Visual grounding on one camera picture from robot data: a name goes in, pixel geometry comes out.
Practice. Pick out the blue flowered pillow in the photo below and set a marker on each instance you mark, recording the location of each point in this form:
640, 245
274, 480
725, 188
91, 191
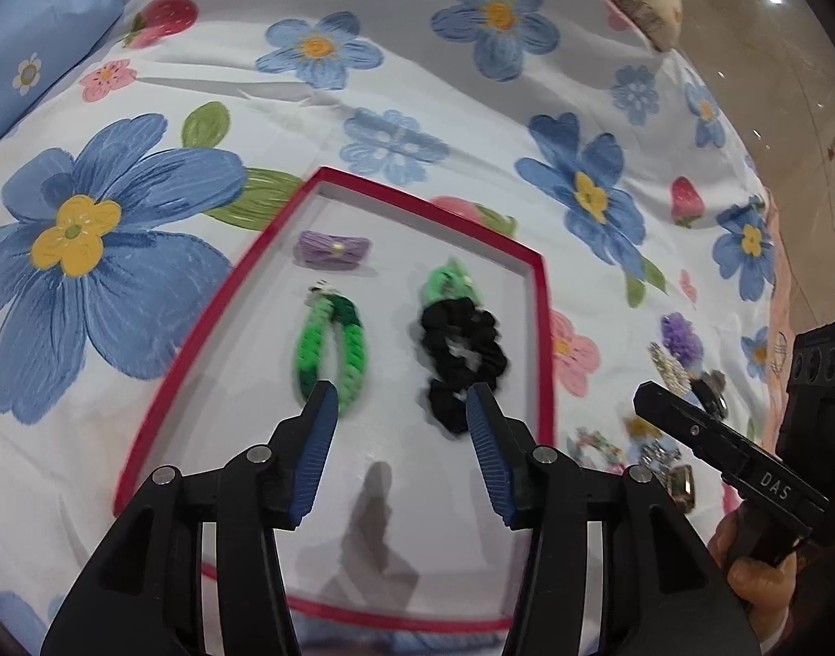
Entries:
34, 20

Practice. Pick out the black hair clip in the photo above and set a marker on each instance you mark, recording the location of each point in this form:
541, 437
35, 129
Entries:
710, 389

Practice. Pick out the red shallow tray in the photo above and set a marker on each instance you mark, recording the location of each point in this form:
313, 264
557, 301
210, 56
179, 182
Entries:
383, 273

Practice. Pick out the peach printed cloth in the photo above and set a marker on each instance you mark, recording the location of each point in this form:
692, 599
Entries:
781, 287

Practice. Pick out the person's right hand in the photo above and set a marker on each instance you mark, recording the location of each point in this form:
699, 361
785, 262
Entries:
759, 591

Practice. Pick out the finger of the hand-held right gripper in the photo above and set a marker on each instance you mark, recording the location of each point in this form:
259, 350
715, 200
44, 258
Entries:
690, 430

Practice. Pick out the black scrunchie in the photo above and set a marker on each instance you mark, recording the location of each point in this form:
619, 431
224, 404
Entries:
451, 328

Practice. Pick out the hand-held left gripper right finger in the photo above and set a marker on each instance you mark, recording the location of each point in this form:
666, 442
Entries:
487, 454

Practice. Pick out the floral printed bedsheet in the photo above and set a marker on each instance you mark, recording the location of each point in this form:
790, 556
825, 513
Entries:
458, 116

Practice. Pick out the purple bow hair clip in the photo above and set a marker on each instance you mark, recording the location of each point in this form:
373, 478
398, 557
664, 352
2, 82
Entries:
334, 249

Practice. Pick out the pearl hair clip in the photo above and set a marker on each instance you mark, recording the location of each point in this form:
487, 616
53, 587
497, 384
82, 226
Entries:
667, 365

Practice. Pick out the green scrunchie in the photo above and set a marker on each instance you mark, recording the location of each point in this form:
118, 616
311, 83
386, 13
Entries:
439, 281

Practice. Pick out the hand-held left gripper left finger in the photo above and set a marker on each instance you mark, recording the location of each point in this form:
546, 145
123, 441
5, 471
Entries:
313, 454

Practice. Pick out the yellow butterfly hair clip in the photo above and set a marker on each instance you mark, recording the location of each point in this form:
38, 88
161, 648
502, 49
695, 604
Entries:
639, 427

